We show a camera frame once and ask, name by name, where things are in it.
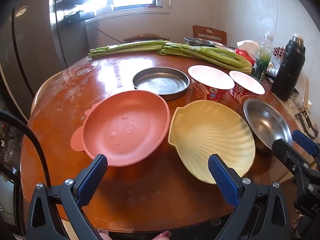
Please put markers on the dark wooden curved chair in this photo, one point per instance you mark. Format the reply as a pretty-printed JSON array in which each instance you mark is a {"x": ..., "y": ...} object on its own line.
[{"x": 145, "y": 36}]

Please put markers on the clear bottle with green label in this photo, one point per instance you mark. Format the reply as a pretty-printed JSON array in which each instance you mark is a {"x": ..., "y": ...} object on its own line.
[{"x": 261, "y": 62}]

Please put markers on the red instant noodle bowl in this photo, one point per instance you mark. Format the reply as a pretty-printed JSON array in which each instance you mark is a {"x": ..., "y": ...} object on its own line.
[
  {"x": 210, "y": 75},
  {"x": 246, "y": 82}
]

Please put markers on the pink bear-shaped plate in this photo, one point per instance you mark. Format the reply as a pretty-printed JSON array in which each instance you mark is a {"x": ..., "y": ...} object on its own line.
[{"x": 125, "y": 130}]

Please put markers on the grey refrigerator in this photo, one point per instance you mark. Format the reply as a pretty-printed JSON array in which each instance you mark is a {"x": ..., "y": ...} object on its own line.
[{"x": 32, "y": 42}]

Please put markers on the light wooden stick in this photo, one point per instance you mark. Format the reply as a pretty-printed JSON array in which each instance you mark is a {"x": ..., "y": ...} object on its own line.
[{"x": 307, "y": 92}]

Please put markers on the black thermos flask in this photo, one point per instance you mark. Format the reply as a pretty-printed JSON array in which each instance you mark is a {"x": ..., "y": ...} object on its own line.
[{"x": 287, "y": 70}]

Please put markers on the red tissue pack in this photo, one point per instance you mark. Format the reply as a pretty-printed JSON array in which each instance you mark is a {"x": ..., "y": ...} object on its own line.
[{"x": 243, "y": 55}]

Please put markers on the clear glass cup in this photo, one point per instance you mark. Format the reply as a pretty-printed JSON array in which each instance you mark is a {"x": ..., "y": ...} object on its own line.
[{"x": 297, "y": 98}]

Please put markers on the small white bottle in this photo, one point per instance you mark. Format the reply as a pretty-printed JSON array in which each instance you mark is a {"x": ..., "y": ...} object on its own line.
[{"x": 272, "y": 72}]

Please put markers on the black metal bracket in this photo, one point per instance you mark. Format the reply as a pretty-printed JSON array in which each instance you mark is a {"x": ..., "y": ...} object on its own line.
[{"x": 303, "y": 122}]

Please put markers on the white enamel bowl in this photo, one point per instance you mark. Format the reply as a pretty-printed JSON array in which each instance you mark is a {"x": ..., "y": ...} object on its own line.
[{"x": 225, "y": 45}]

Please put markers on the white wall socket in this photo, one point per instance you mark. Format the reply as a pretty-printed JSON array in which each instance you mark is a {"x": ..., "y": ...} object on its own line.
[{"x": 170, "y": 3}]

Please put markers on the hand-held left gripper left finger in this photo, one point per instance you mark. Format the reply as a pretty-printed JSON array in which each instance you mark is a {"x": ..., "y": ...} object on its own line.
[{"x": 93, "y": 177}]

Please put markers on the steel basin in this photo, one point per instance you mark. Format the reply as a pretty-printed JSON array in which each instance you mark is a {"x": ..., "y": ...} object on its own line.
[{"x": 200, "y": 41}]

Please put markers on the round metal tray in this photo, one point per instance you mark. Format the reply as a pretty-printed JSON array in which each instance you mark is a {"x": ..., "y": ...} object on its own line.
[{"x": 160, "y": 82}]

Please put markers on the yellow shell-shaped plate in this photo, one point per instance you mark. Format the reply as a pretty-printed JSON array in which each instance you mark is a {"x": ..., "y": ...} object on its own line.
[{"x": 212, "y": 135}]

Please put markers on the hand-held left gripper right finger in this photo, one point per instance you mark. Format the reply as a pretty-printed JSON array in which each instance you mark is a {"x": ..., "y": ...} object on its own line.
[{"x": 222, "y": 177}]

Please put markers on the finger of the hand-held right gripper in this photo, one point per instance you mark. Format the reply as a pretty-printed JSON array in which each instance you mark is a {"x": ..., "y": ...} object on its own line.
[
  {"x": 291, "y": 156},
  {"x": 305, "y": 142}
]

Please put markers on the wooden chair with carved back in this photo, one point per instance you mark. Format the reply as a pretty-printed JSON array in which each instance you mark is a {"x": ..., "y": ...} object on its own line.
[{"x": 200, "y": 33}]

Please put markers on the stainless steel bowl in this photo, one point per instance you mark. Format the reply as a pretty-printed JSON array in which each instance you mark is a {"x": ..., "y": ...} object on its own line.
[{"x": 265, "y": 122}]

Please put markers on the tied celery bunch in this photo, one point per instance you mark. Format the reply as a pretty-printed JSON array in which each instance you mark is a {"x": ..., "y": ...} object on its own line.
[{"x": 212, "y": 55}]

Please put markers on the red white patterned packet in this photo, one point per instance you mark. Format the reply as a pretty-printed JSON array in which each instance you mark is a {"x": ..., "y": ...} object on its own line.
[{"x": 278, "y": 52}]

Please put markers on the black electronic box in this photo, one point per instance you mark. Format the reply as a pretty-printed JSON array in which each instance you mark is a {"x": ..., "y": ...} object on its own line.
[{"x": 75, "y": 17}]

